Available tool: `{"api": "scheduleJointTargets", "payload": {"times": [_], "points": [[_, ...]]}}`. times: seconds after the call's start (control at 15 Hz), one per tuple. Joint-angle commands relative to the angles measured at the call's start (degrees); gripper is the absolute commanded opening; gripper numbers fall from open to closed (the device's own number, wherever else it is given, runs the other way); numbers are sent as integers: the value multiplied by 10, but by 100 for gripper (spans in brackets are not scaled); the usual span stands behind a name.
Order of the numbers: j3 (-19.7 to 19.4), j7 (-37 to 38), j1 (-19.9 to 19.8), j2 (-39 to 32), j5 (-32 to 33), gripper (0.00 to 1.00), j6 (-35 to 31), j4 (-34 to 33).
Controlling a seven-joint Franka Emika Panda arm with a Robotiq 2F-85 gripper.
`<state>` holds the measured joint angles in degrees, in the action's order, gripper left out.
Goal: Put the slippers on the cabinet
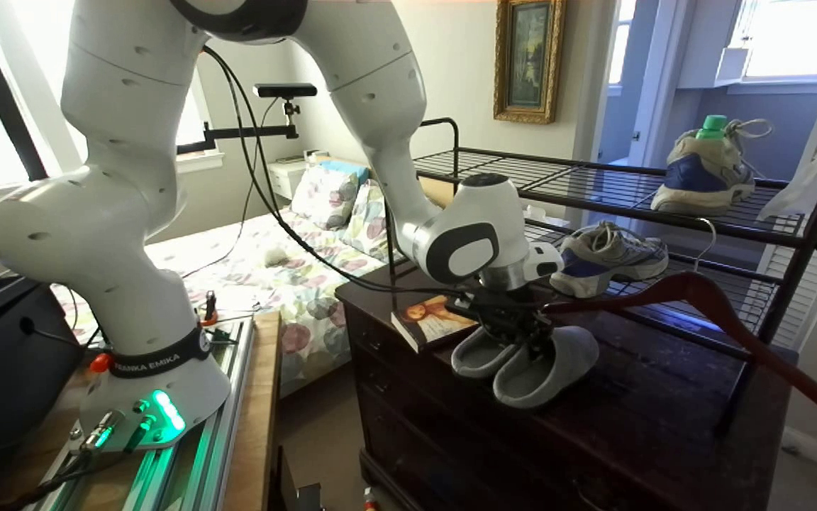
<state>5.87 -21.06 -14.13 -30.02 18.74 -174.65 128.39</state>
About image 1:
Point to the grey slipper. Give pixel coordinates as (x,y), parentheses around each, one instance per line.
(481,357)
(552,374)

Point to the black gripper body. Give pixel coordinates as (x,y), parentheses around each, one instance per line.
(509,305)

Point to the paperback book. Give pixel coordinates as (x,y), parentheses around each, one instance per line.
(435,324)

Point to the red emergency stop button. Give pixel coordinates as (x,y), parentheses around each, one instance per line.
(96,364)

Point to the light wooden table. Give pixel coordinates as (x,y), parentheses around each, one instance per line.
(254,428)

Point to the brown wooden clothes hanger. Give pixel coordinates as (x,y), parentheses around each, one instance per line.
(710,295)

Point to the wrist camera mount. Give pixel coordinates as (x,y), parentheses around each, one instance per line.
(542,263)

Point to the aluminium mounting rail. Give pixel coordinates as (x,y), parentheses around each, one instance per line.
(210,445)

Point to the bed with patterned cover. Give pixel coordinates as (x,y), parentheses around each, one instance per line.
(267,266)

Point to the black metal shoe rack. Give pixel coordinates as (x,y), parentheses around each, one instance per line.
(615,208)

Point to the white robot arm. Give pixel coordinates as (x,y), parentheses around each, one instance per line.
(126,144)

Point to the dark brown wooden cabinet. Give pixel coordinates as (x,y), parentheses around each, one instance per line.
(637,415)

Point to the black camera on boom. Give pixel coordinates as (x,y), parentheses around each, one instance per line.
(284,93)

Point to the gold framed picture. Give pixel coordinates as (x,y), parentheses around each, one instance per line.
(528,58)

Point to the small dark bottle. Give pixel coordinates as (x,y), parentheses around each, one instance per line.
(210,309)

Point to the grey sneaker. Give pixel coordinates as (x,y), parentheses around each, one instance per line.
(608,256)

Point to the black case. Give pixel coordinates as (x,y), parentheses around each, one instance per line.
(0,380)

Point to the patterned pillow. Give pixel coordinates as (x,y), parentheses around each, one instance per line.
(326,194)
(366,222)

